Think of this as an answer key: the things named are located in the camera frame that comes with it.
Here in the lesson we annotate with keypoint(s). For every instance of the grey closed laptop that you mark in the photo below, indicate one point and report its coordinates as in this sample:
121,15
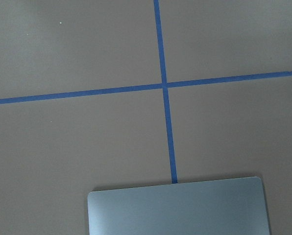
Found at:
219,207

